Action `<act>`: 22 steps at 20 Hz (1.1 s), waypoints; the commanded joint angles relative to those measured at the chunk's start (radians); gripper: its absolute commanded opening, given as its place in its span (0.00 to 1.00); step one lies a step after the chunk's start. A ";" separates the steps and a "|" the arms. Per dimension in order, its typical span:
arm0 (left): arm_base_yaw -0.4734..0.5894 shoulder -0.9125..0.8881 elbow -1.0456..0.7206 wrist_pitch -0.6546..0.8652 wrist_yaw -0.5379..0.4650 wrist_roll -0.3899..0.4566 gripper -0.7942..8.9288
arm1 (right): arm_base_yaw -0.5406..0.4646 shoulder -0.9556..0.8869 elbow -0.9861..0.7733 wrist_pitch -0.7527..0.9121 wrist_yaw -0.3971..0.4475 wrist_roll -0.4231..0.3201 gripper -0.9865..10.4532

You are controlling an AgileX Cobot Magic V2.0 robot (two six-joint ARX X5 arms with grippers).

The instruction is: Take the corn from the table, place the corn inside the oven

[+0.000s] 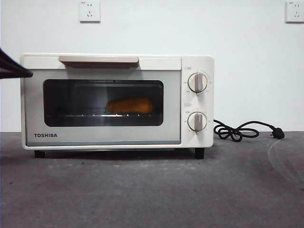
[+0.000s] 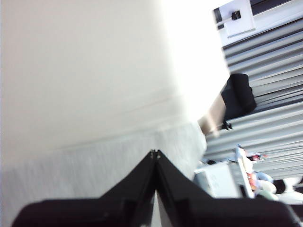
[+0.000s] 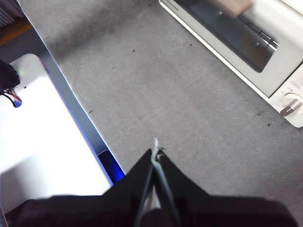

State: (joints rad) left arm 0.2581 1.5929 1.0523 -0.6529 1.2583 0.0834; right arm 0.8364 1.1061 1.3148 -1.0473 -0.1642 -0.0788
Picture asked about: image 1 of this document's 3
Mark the black power cable with plug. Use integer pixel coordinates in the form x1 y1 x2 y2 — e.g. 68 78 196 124
213 119 285 141

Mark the wire oven rack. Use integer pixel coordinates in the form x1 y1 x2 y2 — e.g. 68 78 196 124
45 113 162 118

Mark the oven door with beige handle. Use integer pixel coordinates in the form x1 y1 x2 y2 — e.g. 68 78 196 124
23 56 182 146

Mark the timer knob of oven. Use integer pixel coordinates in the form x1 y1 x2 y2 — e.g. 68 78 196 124
187 111 208 132

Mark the white wall socket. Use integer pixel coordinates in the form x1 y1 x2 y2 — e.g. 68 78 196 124
285 1 304 24
79 0 101 24

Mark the white Toshiba toaster oven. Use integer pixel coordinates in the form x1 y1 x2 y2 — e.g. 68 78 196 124
19 53 214 159

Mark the temperature knob of oven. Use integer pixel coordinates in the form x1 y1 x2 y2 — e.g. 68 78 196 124
187 72 209 93

